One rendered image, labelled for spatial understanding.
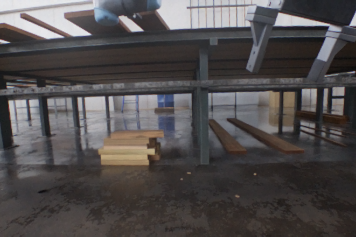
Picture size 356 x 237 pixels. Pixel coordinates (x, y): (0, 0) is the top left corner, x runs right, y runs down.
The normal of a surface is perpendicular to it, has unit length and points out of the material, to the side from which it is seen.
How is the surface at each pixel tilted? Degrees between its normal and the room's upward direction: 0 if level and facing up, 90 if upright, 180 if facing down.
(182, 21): 88
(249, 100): 90
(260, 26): 113
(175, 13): 87
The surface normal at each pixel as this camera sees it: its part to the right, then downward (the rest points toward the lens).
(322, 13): 0.07, 0.50
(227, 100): -0.05, 0.12
